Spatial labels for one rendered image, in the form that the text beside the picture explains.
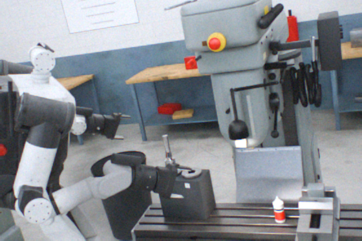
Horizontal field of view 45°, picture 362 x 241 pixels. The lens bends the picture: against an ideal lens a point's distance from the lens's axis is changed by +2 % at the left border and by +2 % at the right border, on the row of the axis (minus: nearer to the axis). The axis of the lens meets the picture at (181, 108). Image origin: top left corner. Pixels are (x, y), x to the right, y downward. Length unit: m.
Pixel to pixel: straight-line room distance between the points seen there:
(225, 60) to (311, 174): 0.91
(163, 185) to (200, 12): 0.59
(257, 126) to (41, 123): 0.78
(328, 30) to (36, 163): 1.18
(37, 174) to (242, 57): 0.77
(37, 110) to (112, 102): 5.65
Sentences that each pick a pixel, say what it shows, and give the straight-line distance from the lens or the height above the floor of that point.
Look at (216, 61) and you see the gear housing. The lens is 1.56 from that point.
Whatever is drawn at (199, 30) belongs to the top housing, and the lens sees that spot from 1.45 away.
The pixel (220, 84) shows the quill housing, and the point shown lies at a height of 1.58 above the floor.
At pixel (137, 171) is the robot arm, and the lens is 1.43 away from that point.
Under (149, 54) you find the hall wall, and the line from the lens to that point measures 6.42.
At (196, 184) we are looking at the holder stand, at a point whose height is 1.14.
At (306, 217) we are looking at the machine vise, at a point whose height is 1.03.
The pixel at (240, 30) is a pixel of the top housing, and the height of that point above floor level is 1.79.
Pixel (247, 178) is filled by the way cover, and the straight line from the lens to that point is 2.18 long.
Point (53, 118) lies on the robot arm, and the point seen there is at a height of 1.66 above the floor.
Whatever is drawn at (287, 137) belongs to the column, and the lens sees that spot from 2.14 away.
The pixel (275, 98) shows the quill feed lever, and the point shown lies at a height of 1.47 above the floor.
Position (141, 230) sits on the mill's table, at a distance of 2.00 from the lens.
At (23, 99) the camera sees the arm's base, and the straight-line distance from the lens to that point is 1.29.
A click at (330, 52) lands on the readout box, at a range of 1.84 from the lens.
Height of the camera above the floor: 1.96
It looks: 16 degrees down
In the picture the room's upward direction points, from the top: 11 degrees counter-clockwise
